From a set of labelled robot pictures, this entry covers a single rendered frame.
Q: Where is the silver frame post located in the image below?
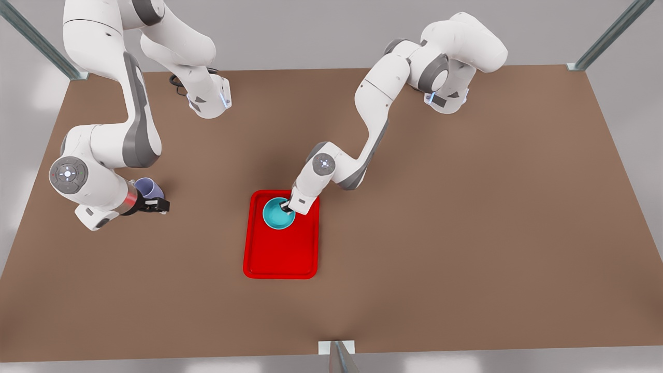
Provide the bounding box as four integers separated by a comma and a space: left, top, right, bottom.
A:
0, 0, 90, 81
566, 0, 655, 72
318, 340, 361, 373

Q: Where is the black cable loop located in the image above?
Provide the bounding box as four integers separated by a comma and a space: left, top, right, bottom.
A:
169, 67, 220, 97

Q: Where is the teal bowl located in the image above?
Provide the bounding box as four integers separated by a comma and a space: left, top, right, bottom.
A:
263, 197, 296, 231

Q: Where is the lavender cup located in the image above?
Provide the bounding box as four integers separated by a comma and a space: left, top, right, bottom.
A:
134, 177, 165, 200

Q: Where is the red tray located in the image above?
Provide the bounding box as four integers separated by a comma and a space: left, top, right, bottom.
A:
243, 190, 320, 280

